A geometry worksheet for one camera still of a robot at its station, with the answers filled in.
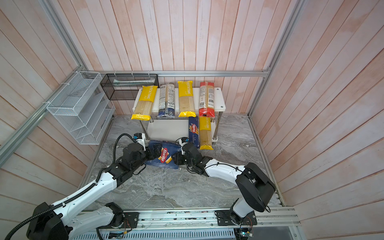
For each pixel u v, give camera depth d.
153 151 0.70
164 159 0.82
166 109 0.72
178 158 0.75
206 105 0.74
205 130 0.99
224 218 0.74
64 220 0.41
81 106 0.72
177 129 1.03
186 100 0.77
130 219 0.73
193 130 0.98
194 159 0.66
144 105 0.75
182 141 0.78
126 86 1.04
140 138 0.69
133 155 0.58
